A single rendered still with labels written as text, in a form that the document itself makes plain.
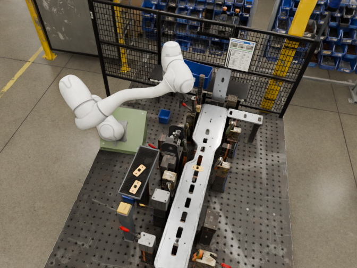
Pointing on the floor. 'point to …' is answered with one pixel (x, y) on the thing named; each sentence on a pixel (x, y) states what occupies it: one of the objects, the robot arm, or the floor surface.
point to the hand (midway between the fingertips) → (169, 102)
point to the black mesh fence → (192, 49)
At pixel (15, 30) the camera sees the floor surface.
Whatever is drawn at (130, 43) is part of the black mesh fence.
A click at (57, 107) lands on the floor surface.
